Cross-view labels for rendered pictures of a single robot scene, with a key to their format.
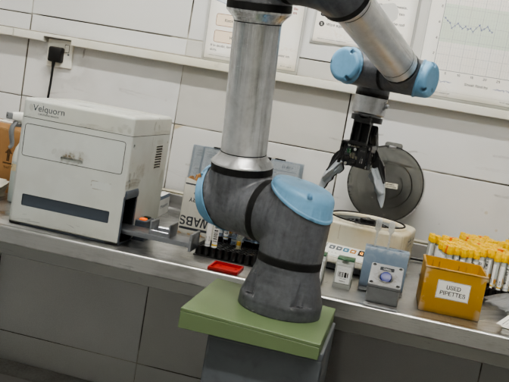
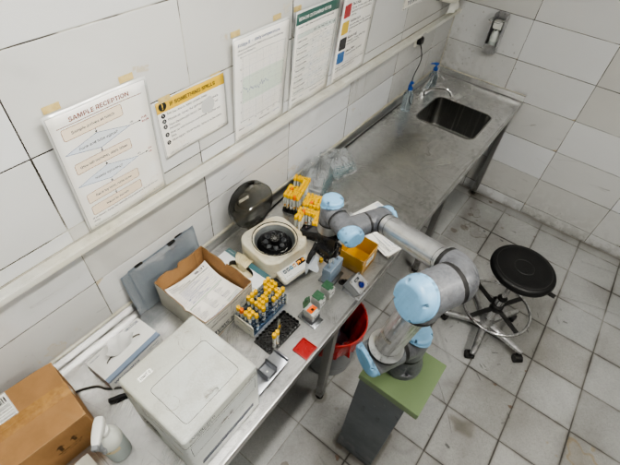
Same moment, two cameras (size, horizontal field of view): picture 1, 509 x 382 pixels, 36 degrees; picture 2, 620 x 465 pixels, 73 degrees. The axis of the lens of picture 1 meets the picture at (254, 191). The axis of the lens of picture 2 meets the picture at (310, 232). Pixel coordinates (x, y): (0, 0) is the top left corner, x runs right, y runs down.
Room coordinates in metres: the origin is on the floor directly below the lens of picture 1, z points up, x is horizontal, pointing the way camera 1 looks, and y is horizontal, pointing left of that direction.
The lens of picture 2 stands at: (1.43, 0.74, 2.34)
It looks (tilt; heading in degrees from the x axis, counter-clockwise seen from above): 47 degrees down; 292
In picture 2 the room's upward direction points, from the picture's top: 5 degrees clockwise
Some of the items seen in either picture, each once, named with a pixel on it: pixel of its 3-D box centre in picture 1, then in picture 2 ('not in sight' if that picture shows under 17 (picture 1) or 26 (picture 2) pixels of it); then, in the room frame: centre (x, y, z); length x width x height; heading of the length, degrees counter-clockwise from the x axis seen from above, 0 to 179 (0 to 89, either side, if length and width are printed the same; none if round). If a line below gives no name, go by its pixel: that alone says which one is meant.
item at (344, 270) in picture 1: (344, 272); (327, 290); (1.73, -0.23, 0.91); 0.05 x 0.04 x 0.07; 169
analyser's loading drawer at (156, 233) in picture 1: (154, 230); (262, 375); (1.77, 0.22, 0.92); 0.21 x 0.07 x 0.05; 79
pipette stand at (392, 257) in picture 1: (383, 270); (331, 270); (1.75, -0.32, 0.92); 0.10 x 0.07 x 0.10; 82
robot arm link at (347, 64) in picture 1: (362, 68); (351, 228); (1.67, -0.18, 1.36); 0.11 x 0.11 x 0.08; 54
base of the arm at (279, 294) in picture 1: (284, 281); (404, 354); (1.36, -0.08, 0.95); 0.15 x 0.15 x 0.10
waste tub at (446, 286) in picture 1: (450, 286); (357, 253); (1.69, -0.47, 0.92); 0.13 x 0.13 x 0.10; 81
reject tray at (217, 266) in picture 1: (226, 267); (304, 348); (1.70, 0.03, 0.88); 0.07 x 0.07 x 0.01; 79
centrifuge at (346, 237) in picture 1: (362, 242); (277, 249); (2.01, -0.30, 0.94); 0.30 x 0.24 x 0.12; 160
